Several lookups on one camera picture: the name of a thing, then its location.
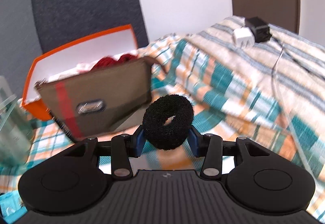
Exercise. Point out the olive pouch with red stripe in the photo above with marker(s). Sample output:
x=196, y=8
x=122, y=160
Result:
x=100, y=101

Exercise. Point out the white power adapter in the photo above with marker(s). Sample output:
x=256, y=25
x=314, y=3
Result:
x=243, y=37

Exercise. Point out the red knitted item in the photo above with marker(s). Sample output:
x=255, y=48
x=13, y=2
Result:
x=110, y=61

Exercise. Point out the orange cardboard box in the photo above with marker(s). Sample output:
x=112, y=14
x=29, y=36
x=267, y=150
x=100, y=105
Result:
x=89, y=49

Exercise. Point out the clear green plastic storage box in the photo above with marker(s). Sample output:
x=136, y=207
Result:
x=16, y=131

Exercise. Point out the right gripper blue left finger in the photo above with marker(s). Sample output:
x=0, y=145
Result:
x=123, y=147

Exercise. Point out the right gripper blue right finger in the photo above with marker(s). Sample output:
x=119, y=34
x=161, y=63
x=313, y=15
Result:
x=210, y=147

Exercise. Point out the black fuzzy scrunchie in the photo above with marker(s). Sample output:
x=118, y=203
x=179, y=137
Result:
x=167, y=121

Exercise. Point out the teal wet wipes pack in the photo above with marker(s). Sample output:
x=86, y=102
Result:
x=12, y=206

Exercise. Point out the black power adapter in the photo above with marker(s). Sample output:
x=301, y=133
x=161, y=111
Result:
x=259, y=28

